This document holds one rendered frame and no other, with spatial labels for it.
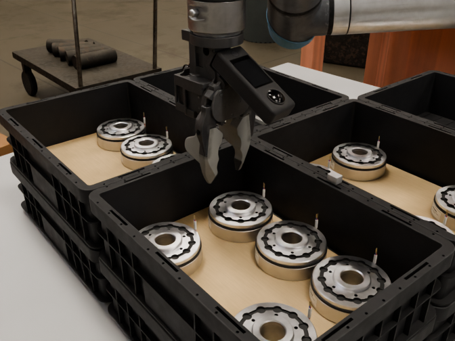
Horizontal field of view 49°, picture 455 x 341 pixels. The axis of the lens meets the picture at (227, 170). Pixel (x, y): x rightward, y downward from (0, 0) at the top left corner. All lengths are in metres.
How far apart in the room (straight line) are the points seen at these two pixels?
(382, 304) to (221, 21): 0.37
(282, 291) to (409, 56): 3.12
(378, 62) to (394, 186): 2.62
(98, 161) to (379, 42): 2.72
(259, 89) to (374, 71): 2.97
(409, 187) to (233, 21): 0.49
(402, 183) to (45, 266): 0.68
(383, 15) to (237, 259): 0.40
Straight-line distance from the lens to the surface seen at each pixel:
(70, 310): 0.89
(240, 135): 0.72
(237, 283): 0.70
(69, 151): 1.09
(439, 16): 0.77
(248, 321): 0.61
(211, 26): 0.64
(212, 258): 0.74
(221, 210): 0.79
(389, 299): 0.56
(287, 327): 0.60
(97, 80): 3.19
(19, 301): 0.93
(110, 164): 1.02
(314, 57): 3.01
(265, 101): 0.62
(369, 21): 0.74
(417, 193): 0.96
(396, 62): 3.77
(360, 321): 0.53
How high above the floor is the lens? 1.30
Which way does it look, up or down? 29 degrees down
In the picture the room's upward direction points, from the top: straight up
